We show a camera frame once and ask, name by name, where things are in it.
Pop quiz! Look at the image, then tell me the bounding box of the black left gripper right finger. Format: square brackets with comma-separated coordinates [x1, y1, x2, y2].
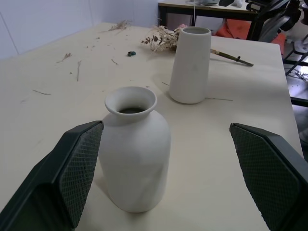
[228, 123, 308, 231]

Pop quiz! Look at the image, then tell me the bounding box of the tall white tapered vase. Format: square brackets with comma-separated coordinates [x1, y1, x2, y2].
[168, 26, 212, 104]

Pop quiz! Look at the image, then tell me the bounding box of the white flared-neck ceramic vase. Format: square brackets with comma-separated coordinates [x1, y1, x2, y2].
[98, 86, 172, 214]

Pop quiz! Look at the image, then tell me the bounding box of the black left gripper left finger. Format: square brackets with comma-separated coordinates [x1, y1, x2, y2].
[0, 120, 104, 231]

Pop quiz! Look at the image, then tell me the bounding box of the black-framed wooden table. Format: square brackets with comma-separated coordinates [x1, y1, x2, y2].
[157, 0, 260, 41]

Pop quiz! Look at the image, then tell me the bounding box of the dried flower bouquet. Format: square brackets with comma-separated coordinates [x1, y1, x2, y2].
[141, 25, 255, 67]

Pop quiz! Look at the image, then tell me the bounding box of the orange bag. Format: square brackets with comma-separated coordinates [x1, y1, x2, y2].
[215, 19, 252, 40]

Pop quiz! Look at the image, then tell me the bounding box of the dried twig sprig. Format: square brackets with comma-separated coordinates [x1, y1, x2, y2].
[100, 20, 132, 33]

